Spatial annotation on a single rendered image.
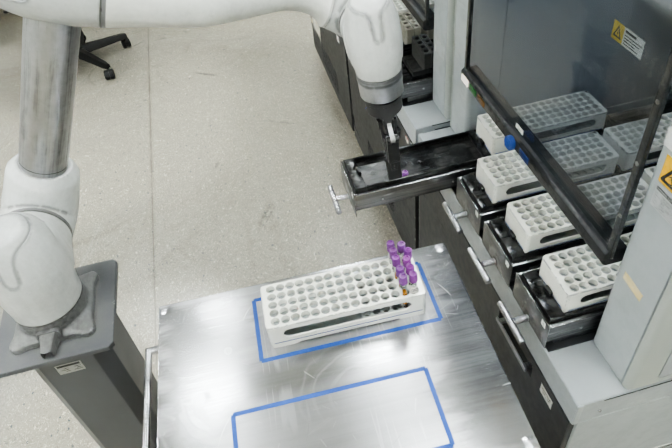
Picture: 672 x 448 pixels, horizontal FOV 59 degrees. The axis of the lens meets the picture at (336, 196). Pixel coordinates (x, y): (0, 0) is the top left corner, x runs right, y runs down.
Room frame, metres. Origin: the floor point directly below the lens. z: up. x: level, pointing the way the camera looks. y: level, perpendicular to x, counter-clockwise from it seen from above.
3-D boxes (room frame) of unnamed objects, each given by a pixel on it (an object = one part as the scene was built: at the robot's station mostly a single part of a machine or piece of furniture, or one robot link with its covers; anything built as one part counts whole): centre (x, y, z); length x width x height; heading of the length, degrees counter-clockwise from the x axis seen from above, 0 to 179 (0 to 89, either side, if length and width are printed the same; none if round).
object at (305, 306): (0.69, 0.01, 0.85); 0.30 x 0.10 x 0.06; 96
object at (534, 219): (0.84, -0.51, 0.83); 0.30 x 0.10 x 0.06; 99
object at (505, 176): (0.99, -0.48, 0.83); 0.30 x 0.10 x 0.06; 99
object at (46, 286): (0.88, 0.67, 0.87); 0.18 x 0.16 x 0.22; 7
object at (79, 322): (0.85, 0.66, 0.73); 0.22 x 0.18 x 0.06; 9
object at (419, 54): (1.52, -0.30, 0.85); 0.12 x 0.02 x 0.06; 9
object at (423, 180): (1.12, -0.35, 0.78); 0.73 x 0.14 x 0.09; 99
